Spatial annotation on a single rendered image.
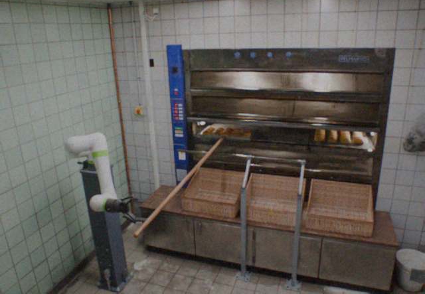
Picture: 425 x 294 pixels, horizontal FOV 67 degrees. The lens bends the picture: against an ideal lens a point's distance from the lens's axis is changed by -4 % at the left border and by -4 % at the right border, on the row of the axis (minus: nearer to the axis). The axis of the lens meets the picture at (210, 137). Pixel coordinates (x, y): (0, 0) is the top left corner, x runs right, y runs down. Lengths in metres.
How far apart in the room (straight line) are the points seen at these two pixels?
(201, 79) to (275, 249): 1.78
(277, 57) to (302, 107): 0.52
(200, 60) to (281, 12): 0.90
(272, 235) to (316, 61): 1.62
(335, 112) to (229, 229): 1.46
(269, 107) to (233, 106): 0.36
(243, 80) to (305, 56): 0.62
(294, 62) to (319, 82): 0.29
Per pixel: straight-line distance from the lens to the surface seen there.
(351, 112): 3.21
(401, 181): 3.47
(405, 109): 3.26
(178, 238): 3.51
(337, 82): 3.15
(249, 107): 3.28
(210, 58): 3.34
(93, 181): 2.90
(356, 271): 3.28
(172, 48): 3.44
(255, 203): 3.43
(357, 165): 3.37
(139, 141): 3.90
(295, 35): 3.13
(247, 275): 3.45
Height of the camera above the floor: 2.26
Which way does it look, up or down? 18 degrees down
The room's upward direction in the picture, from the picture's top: 2 degrees counter-clockwise
